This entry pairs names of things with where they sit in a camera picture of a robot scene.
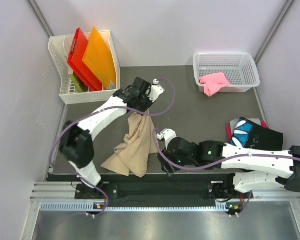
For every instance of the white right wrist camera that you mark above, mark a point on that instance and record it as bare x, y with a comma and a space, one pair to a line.
166, 135

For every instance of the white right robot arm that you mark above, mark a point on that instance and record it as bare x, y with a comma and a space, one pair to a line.
261, 169

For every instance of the white mesh laundry basket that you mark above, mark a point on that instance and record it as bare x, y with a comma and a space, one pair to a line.
239, 69

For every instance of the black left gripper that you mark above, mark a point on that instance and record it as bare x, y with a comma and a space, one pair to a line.
149, 102

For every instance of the orange plastic folder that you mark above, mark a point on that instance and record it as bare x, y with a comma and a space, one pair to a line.
99, 59

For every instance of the beige t shirt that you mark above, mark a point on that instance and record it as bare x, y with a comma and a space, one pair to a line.
131, 156

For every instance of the pink t shirt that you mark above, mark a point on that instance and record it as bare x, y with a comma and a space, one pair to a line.
213, 83

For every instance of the green booklet in rack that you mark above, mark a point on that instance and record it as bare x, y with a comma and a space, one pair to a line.
79, 85

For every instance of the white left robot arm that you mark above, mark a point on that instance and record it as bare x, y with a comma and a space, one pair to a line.
76, 145

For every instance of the black printed t shirt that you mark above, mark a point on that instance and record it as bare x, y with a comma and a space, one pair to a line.
251, 134

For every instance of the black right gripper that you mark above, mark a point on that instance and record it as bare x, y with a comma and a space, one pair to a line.
165, 166

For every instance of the red plastic folder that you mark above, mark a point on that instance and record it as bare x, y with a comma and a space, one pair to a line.
75, 61

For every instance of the white file organizer rack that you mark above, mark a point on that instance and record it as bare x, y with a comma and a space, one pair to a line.
59, 48

